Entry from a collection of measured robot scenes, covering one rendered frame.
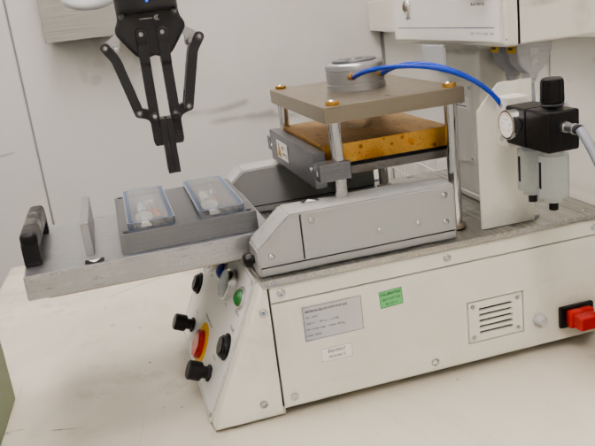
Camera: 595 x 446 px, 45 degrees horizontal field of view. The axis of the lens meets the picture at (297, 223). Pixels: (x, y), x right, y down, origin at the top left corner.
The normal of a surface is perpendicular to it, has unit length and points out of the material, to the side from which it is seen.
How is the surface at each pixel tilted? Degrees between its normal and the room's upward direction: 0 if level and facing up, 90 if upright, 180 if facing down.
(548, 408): 0
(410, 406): 0
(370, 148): 90
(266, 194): 90
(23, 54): 90
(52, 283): 90
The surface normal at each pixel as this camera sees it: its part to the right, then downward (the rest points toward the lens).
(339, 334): 0.26, 0.25
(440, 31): -0.96, 0.18
